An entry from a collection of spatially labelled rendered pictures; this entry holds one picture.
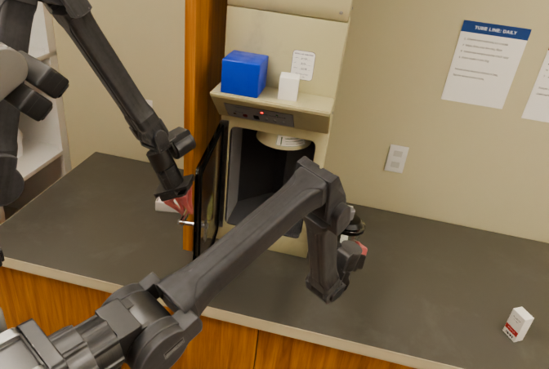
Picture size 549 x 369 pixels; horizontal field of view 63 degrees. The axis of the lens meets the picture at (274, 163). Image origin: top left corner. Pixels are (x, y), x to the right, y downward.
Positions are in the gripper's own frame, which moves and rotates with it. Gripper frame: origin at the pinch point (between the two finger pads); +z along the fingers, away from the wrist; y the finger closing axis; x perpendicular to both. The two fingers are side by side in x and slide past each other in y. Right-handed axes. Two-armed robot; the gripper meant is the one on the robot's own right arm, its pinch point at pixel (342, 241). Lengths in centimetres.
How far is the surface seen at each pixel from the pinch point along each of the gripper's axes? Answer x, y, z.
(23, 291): 37, 97, -16
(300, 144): -23.0, 18.5, 10.7
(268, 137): -23.7, 28.3, 9.6
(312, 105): -40.1, 16.1, -3.6
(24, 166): 20, 131, 31
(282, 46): -52, 28, 4
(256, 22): -57, 35, 4
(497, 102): -39, -43, 48
